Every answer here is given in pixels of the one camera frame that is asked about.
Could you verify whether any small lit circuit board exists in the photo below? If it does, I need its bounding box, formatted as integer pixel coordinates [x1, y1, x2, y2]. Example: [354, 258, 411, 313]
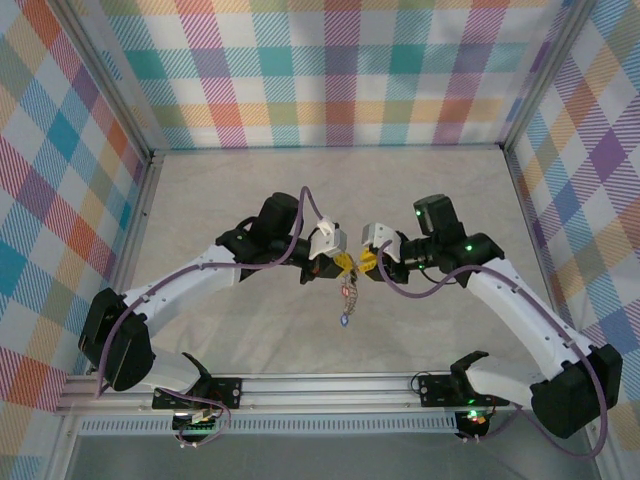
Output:
[458, 408, 491, 428]

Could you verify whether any green circuit board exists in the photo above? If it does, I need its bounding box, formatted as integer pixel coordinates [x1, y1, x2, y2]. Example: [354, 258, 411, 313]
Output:
[171, 410, 222, 435]

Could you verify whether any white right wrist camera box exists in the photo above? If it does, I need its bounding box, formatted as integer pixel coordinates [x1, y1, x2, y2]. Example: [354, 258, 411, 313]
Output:
[360, 220, 402, 259]

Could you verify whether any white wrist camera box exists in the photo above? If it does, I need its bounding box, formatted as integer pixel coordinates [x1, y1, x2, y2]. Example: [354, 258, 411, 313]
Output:
[360, 220, 402, 259]
[308, 214, 349, 262]

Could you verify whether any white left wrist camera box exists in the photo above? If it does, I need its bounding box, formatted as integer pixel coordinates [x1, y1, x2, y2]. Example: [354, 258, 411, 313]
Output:
[308, 214, 349, 262]

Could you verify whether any aluminium side frame rail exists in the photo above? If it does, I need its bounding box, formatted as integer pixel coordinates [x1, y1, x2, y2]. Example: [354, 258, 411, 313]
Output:
[501, 148, 589, 374]
[87, 152, 167, 374]

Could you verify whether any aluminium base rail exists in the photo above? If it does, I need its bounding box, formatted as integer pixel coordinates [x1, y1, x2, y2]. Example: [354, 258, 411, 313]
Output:
[57, 372, 606, 414]

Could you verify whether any slotted grey cable duct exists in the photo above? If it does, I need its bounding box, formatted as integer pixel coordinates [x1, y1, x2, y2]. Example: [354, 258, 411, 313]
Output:
[79, 417, 459, 436]

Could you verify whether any short purple cable loop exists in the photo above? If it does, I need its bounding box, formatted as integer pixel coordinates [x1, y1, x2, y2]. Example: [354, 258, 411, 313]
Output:
[158, 391, 237, 449]

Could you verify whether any aluminium frame post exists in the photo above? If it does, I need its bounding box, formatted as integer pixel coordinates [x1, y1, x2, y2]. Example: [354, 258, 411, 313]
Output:
[52, 0, 157, 164]
[499, 0, 604, 152]

